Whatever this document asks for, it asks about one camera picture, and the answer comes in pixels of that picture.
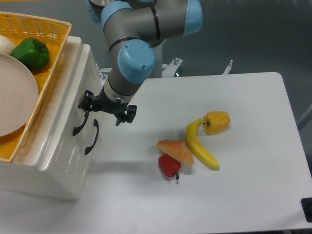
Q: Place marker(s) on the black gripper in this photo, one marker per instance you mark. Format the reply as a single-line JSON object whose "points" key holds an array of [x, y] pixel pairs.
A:
{"points": [[123, 113]]}

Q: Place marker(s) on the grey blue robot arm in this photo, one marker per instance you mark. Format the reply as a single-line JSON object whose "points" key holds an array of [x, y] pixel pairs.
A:
{"points": [[132, 28]]}

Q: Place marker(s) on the white drawer cabinet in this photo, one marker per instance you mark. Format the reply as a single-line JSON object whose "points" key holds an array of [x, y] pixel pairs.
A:
{"points": [[23, 174]]}

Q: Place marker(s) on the orange croissant bread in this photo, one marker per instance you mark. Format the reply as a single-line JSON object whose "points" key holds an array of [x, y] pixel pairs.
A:
{"points": [[177, 149]]}

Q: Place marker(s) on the red bell pepper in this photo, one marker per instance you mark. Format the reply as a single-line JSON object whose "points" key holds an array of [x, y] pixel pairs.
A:
{"points": [[169, 166]]}

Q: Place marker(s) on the green bell pepper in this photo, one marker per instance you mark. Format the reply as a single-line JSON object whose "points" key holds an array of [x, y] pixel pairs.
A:
{"points": [[33, 53]]}

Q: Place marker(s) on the pink round plate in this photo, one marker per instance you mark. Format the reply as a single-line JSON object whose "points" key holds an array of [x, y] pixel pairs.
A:
{"points": [[18, 94]]}

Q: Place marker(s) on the yellow banana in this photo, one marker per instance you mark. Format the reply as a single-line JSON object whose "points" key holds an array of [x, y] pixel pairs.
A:
{"points": [[203, 155]]}

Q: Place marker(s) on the yellow bell pepper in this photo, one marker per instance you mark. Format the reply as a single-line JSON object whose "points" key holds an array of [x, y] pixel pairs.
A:
{"points": [[215, 122]]}

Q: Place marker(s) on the white onion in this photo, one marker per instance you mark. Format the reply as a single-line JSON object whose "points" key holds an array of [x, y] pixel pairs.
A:
{"points": [[6, 45]]}

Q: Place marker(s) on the yellow woven basket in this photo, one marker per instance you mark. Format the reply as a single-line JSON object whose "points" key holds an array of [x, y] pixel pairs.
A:
{"points": [[54, 34]]}

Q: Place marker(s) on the black corner device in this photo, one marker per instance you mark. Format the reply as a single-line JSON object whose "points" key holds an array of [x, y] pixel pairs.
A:
{"points": [[307, 208]]}

